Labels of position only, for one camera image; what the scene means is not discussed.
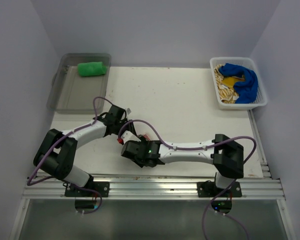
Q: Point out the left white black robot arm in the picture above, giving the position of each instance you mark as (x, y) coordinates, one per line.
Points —
(57, 151)

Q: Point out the printed patterned towel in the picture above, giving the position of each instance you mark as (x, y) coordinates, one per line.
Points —
(146, 136)

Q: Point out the aluminium mounting rail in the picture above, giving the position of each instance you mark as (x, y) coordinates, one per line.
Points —
(158, 188)

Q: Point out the blue cloth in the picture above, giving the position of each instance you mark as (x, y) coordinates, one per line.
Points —
(247, 90)

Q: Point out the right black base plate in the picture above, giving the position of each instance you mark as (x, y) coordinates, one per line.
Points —
(208, 189)

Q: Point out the white perforated plastic basket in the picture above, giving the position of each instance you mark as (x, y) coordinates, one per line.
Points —
(261, 99)

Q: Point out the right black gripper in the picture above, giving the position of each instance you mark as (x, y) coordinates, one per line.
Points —
(143, 141)

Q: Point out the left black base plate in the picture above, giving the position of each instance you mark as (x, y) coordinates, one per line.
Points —
(91, 189)

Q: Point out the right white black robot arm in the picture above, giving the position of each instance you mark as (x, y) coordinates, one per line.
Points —
(226, 156)

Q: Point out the yellow striped cloth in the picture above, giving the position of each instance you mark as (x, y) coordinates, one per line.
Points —
(225, 86)

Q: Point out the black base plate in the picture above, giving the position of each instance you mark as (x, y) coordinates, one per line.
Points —
(208, 189)
(91, 189)

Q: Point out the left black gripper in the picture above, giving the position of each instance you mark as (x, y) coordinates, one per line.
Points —
(131, 127)

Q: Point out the clear grey plastic bin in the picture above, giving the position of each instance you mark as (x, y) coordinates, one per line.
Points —
(73, 94)

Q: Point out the green microfiber towel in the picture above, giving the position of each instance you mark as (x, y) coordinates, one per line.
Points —
(91, 69)

